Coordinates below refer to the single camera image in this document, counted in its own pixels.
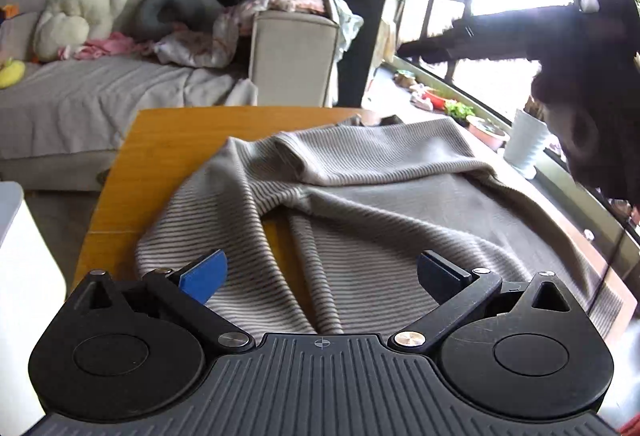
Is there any grey neck pillow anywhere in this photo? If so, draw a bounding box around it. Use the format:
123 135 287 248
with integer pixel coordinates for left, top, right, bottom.
137 0 224 40

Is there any white plush toy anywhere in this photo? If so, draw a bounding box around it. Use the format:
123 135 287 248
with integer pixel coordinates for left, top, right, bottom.
34 0 132 63

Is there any white ribbed plant pot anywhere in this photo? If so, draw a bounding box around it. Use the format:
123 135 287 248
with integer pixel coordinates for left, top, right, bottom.
503 108 552 178

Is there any yellow plush toy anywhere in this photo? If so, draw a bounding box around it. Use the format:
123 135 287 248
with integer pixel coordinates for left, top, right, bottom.
0 58 27 90

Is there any small green plant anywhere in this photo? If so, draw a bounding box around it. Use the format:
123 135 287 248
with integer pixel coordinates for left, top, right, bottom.
444 100 475 123

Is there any pink cloth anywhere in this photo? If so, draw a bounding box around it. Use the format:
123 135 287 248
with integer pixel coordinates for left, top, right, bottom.
56 31 157 61

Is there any pink plant pot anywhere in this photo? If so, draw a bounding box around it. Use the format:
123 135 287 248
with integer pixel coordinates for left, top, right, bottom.
466 115 511 151

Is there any grey striped sweater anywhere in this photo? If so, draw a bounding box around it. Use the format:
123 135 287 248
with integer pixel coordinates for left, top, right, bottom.
134 115 626 342

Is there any white appliance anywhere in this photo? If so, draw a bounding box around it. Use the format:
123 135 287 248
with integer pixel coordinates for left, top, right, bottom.
0 181 69 428

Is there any beige sofa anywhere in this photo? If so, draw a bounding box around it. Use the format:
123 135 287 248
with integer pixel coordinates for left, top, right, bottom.
0 0 342 193

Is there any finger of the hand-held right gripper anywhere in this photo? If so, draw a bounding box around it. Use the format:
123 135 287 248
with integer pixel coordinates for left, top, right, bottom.
397 32 542 65
451 3 582 43

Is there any palm plant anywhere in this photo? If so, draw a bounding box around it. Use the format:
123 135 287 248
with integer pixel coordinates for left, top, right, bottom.
522 0 640 123

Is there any pink figurine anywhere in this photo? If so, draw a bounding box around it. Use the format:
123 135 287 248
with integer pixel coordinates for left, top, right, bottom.
409 85 434 110

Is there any pink floral garment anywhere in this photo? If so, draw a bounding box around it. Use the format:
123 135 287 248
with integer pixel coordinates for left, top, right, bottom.
234 0 327 15

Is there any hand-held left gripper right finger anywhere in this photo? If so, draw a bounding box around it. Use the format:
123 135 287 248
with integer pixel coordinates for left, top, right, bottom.
392 251 576 354

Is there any floral blanket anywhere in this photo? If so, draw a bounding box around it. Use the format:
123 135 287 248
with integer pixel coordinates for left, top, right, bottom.
153 0 262 68

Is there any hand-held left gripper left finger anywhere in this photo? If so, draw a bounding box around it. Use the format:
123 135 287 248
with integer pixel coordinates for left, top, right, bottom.
65 250 253 354

